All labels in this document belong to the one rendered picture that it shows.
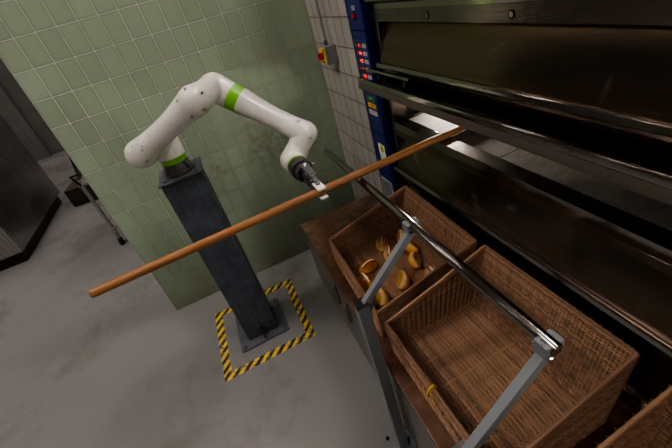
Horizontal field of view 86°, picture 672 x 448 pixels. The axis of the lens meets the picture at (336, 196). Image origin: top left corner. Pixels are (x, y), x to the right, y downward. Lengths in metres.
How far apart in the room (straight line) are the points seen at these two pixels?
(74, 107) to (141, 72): 0.40
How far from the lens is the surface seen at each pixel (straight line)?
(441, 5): 1.30
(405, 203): 1.91
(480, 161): 1.36
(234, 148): 2.52
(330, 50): 2.19
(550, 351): 0.83
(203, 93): 1.51
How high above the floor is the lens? 1.84
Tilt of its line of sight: 31 degrees down
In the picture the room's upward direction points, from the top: 16 degrees counter-clockwise
